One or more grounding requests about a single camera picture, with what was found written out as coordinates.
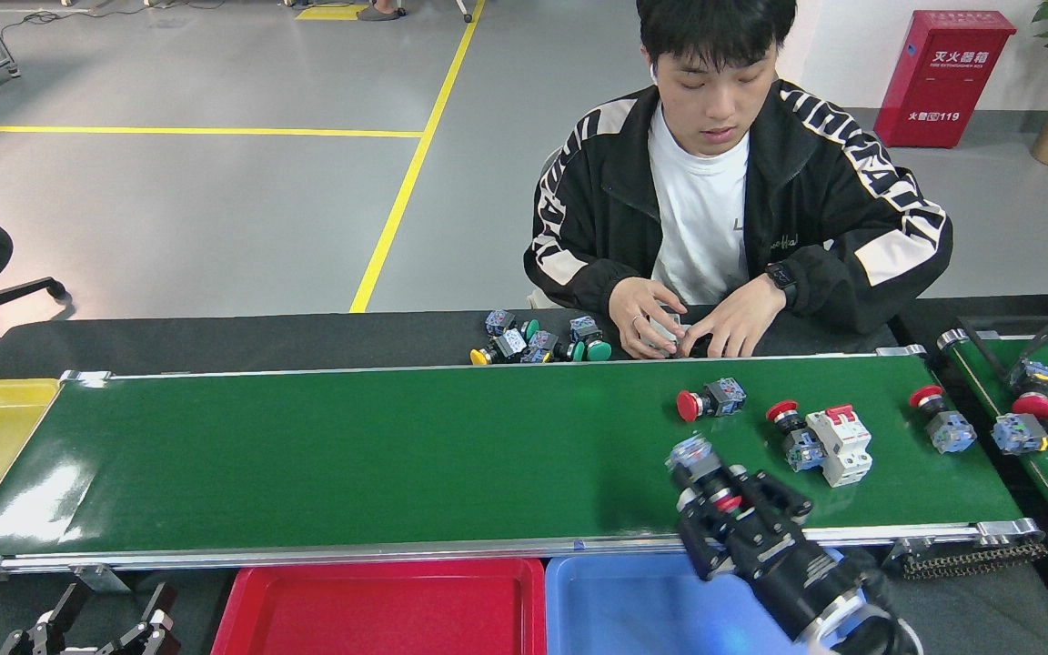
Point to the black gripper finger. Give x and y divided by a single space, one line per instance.
37 639
158 637

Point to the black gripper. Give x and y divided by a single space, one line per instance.
797 573

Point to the white circuit breaker red lever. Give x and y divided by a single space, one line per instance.
842 446

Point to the yellow push button switch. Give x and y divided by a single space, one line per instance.
479 357

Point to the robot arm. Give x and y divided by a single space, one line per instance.
861 637

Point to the blue tray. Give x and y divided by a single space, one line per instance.
624 609

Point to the red tray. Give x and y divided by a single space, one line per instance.
369 619

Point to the green conveyor belt long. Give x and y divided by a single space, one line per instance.
351 455

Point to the person's left hand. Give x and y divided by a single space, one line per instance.
742 323

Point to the person's right hand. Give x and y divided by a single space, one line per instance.
633 314

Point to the black wristwatch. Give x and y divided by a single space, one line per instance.
780 277

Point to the black guide bar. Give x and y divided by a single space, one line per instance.
988 351

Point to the person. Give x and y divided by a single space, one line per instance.
697 209
378 13

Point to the black office chair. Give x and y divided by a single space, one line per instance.
33 289

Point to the pale grey chair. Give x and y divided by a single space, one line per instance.
549 164

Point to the red fire extinguisher box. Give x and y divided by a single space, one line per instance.
942 82

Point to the white wheeled stand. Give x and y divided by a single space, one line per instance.
466 11

